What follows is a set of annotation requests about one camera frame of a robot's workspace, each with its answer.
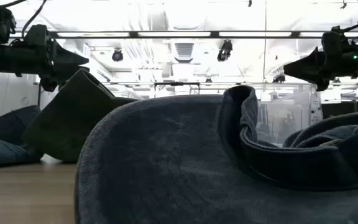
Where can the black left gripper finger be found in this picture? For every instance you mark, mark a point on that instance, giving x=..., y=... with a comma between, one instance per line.
x=65, y=72
x=67, y=57

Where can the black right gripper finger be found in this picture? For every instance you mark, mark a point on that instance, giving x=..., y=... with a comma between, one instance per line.
x=309, y=63
x=309, y=76

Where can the dark blue cap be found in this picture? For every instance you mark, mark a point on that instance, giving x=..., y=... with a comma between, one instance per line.
x=5, y=146

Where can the grey-blue denim cap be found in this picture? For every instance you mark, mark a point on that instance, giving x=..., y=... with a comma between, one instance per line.
x=166, y=155

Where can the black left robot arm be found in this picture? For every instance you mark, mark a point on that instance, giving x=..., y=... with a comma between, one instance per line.
x=5, y=59

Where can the small black ceiling spotlight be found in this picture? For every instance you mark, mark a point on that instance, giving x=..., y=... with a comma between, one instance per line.
x=336, y=81
x=208, y=80

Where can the white pillar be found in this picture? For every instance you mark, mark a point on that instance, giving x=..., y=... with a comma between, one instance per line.
x=315, y=109

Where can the black partition panel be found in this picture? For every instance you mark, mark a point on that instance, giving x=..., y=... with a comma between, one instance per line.
x=346, y=109

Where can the thin vertical pole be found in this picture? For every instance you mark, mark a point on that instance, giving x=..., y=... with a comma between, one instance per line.
x=265, y=46

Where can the clear plastic bin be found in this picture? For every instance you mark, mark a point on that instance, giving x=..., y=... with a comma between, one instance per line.
x=284, y=118

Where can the olive green cap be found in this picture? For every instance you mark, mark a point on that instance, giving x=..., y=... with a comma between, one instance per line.
x=73, y=124

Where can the black overhead light bar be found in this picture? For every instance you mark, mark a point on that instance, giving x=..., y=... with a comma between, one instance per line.
x=214, y=34

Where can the ceiling air vent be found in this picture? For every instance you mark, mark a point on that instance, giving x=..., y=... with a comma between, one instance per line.
x=183, y=51

